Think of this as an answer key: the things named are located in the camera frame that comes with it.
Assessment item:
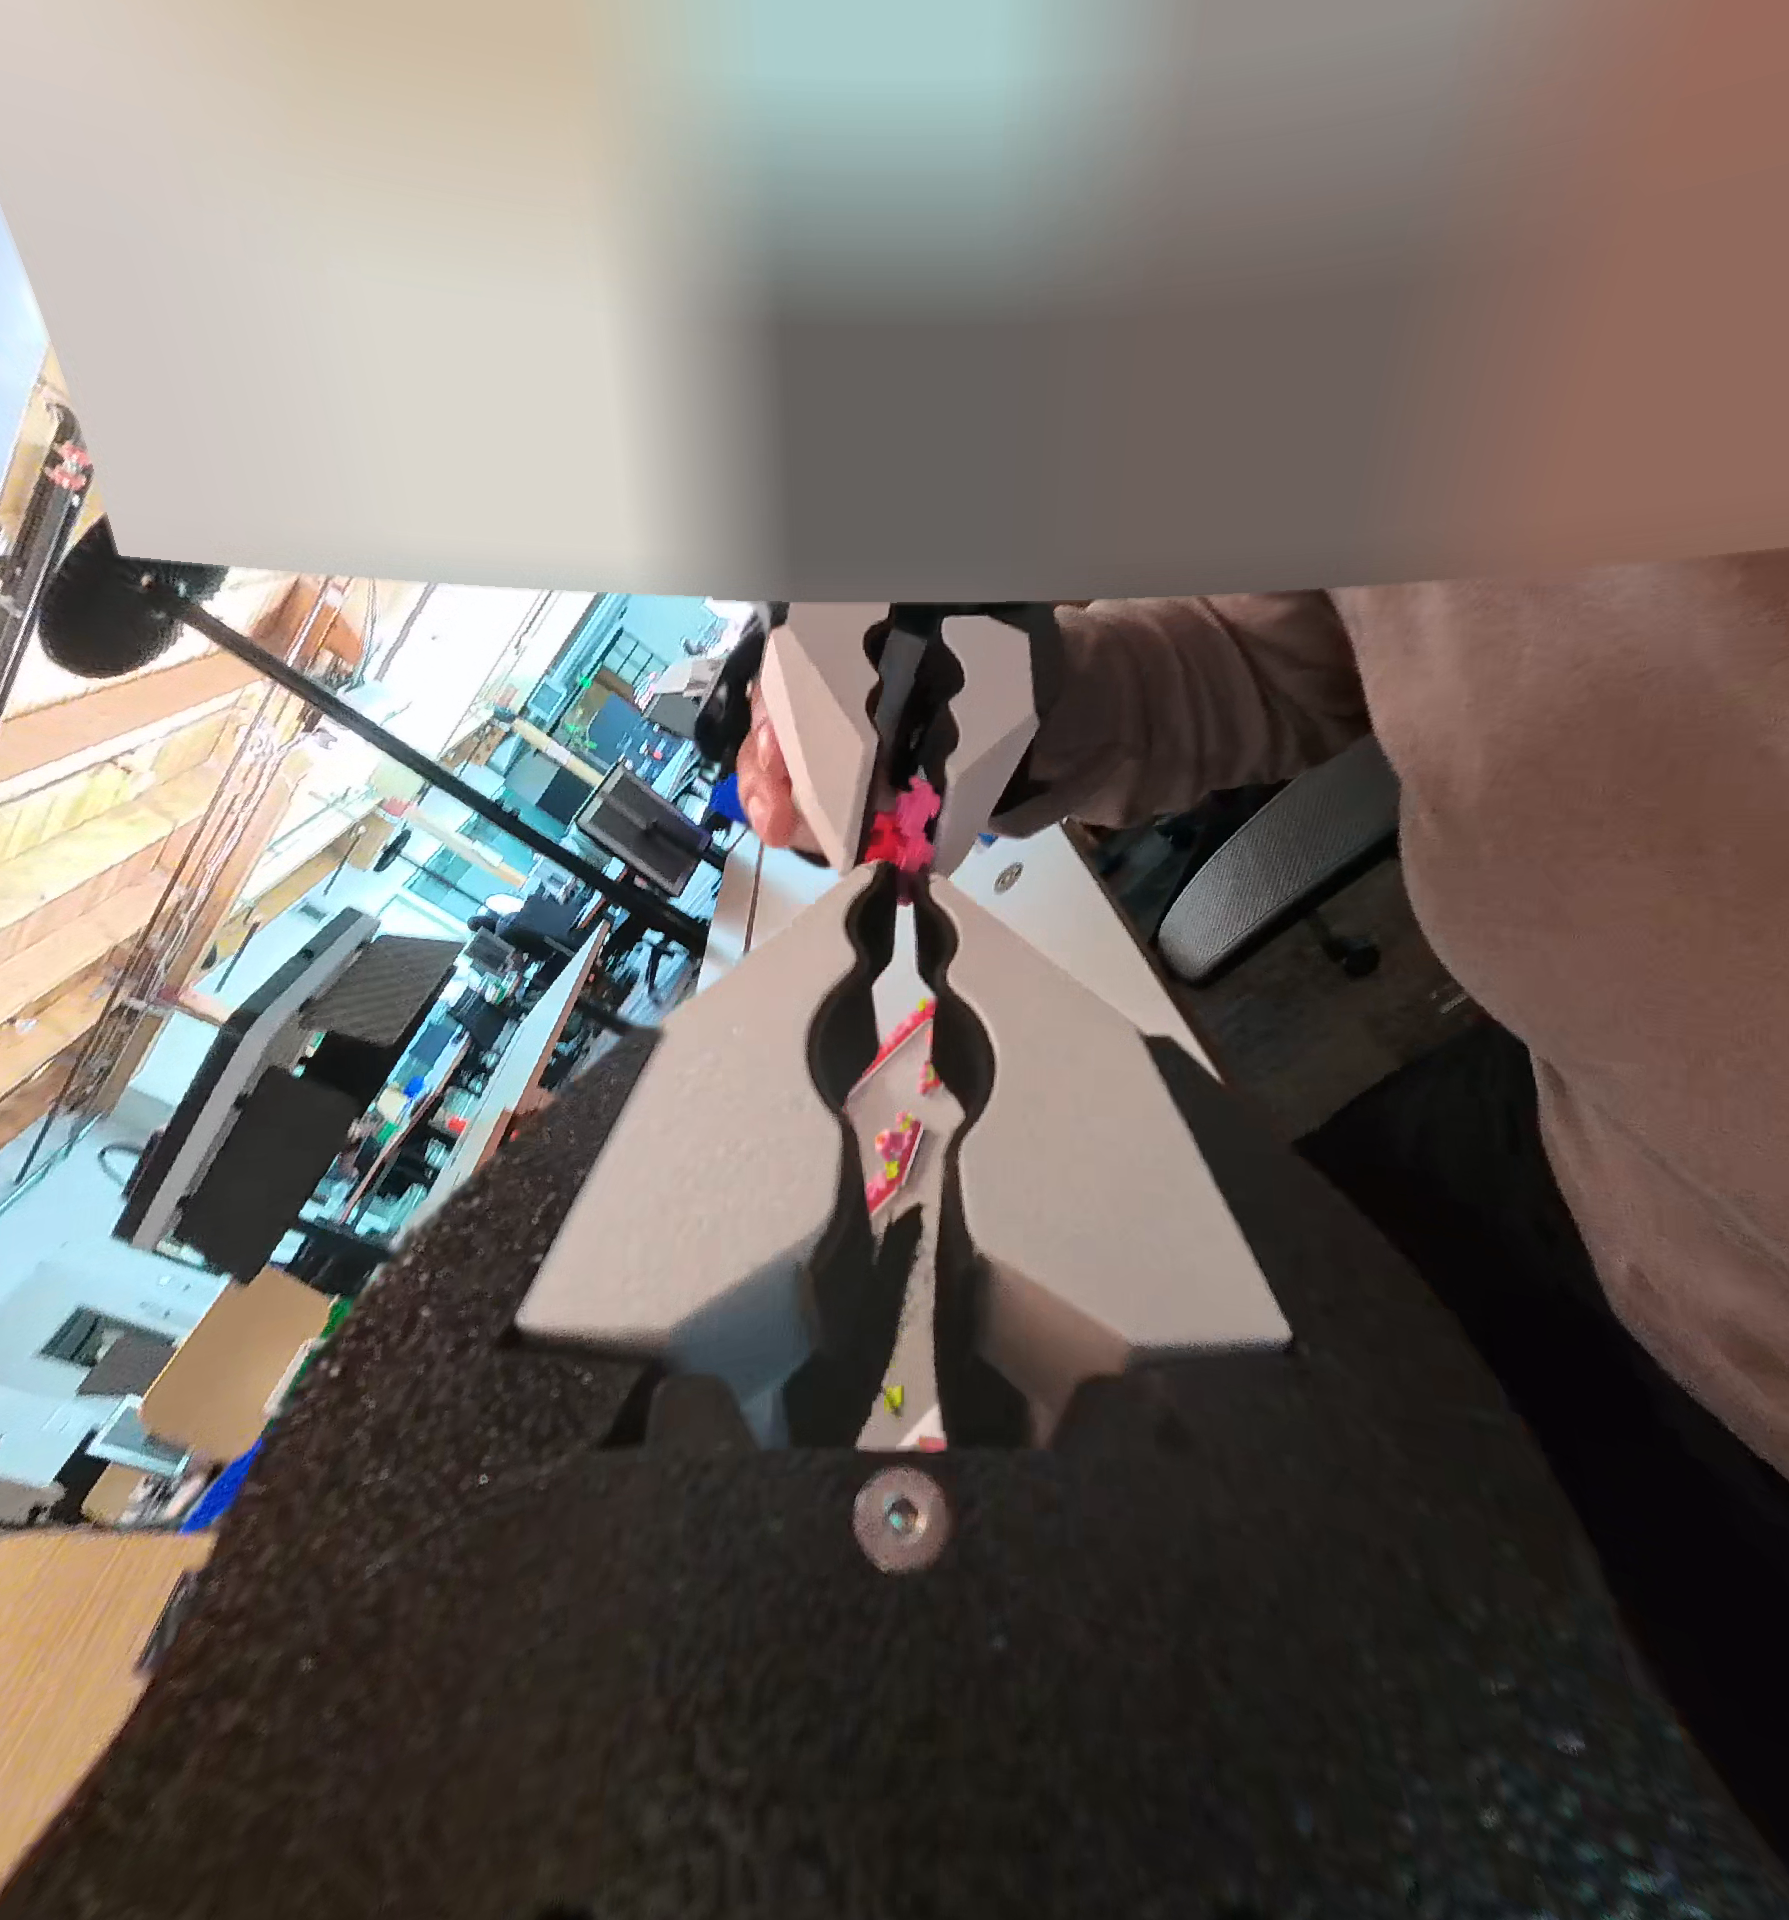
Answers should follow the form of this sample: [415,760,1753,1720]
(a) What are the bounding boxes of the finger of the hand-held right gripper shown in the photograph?
[919,605,1062,886]
[755,605,899,876]

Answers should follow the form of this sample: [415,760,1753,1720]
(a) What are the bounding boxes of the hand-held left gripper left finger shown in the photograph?
[510,865,899,1445]

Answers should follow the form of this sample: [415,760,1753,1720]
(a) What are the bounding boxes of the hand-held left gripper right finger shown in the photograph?
[919,872,1293,1445]

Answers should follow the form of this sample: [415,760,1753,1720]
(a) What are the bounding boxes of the pink lego assembly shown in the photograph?
[861,775,947,876]

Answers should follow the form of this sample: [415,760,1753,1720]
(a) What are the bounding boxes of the person's right hand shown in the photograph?
[733,702,803,853]

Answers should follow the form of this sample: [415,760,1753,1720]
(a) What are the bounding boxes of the small dark light panel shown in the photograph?
[579,760,711,896]

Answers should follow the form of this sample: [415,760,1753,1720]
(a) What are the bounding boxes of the black boom pole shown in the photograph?
[169,589,715,917]

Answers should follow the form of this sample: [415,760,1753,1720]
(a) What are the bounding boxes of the black office chair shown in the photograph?
[1149,733,1408,987]

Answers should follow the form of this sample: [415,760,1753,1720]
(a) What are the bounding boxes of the studio light panel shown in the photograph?
[117,904,456,1291]

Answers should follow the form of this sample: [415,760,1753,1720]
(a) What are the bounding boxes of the person's torso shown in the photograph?
[1326,543,1789,1524]

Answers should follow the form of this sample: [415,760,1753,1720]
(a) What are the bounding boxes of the person's dark trousers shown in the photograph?
[1288,1016,1789,1920]

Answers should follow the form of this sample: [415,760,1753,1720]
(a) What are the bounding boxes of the black round counterweight disc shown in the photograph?
[32,512,184,681]

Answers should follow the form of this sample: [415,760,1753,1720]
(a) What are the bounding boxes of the wooden table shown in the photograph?
[0,1518,218,1920]

